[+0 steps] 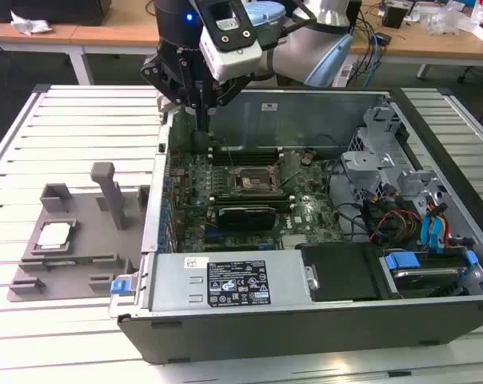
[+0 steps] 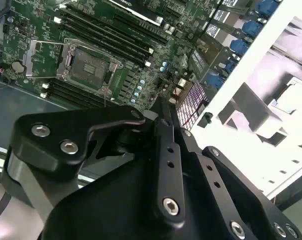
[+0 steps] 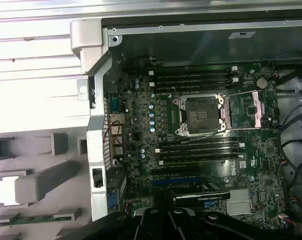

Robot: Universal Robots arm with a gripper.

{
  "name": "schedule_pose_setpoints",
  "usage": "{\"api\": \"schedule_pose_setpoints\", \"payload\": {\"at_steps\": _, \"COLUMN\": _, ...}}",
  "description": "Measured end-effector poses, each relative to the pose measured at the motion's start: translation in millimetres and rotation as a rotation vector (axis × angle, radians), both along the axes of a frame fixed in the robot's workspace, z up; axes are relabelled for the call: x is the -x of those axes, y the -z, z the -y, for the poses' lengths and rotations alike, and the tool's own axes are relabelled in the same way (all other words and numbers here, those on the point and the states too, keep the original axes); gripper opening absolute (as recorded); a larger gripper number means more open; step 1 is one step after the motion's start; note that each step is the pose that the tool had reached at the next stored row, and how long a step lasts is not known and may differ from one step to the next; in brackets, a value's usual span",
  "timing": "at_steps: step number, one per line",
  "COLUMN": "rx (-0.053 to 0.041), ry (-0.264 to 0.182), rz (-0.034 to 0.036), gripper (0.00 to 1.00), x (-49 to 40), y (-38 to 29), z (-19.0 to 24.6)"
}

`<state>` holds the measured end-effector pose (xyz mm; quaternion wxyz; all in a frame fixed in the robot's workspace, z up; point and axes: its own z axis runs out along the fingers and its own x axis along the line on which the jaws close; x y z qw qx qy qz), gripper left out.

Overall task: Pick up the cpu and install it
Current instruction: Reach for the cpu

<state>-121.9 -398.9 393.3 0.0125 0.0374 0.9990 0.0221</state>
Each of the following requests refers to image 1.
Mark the large black box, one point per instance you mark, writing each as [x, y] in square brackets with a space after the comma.
[65, 10]

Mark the green motherboard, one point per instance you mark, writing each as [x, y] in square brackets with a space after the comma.
[317, 216]

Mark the crumpled white paper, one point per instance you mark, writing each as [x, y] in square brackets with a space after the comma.
[29, 24]

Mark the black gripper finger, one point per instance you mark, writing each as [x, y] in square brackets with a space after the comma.
[165, 78]
[231, 92]

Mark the gray parts rack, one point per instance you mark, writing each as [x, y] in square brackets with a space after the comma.
[85, 240]

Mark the black power adapter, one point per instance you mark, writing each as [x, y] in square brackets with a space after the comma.
[384, 38]

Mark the blue release tab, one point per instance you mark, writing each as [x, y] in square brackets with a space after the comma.
[119, 286]

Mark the silver chipset heatsink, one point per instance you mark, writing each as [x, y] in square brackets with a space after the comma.
[295, 240]

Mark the gray metal disk bay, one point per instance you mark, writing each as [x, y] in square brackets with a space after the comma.
[361, 164]

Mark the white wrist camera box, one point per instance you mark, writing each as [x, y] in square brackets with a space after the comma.
[233, 60]

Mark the gray case latch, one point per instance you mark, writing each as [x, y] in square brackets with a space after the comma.
[163, 105]

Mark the clear plastic bags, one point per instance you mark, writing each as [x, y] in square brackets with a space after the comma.
[445, 18]

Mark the wooden desk white frame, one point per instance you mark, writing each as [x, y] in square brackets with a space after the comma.
[425, 46]
[105, 36]

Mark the small black box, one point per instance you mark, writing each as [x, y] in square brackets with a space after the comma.
[395, 18]

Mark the gray power supply unit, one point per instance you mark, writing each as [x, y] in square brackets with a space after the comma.
[173, 280]

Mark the black RAM slot row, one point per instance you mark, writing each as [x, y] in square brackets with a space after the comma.
[281, 202]
[241, 156]

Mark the CPU socket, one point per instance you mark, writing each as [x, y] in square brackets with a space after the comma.
[251, 182]

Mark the black open PC case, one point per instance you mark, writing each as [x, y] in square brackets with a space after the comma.
[265, 336]

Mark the hard disk in blue carrier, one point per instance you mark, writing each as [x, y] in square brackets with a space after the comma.
[403, 261]

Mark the round coin battery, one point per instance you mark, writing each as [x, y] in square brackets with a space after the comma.
[307, 160]

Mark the silver CPU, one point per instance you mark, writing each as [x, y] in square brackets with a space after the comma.
[54, 235]

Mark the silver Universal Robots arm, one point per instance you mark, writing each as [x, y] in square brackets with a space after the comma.
[293, 56]

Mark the black graphics card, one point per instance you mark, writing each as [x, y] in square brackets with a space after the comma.
[245, 218]

